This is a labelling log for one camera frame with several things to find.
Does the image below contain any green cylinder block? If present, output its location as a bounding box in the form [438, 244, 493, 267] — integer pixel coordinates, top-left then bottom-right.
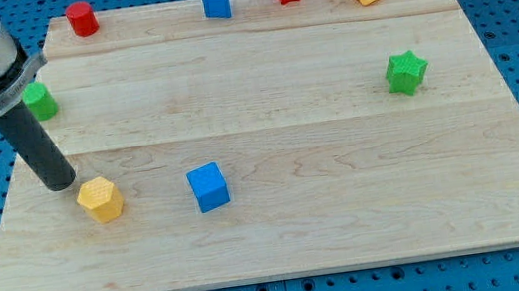
[22, 82, 59, 121]

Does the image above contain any blue triangle block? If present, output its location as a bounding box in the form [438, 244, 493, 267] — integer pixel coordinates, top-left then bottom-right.
[202, 0, 232, 19]

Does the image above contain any green star block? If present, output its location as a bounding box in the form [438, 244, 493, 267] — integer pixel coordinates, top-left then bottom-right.
[385, 50, 428, 96]

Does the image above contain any wooden board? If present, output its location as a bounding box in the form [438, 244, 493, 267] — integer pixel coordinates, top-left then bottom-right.
[0, 0, 519, 291]

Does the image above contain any red cylinder block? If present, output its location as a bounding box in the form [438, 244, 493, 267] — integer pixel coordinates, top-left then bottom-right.
[64, 1, 100, 37]

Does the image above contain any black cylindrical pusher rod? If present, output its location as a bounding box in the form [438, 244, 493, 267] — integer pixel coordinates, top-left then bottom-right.
[0, 102, 76, 191]

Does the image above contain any yellow hexagon block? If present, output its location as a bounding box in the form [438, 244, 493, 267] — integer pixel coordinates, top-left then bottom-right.
[76, 176, 125, 223]

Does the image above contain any blue cube block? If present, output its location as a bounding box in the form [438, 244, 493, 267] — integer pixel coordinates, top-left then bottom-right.
[186, 162, 230, 213]

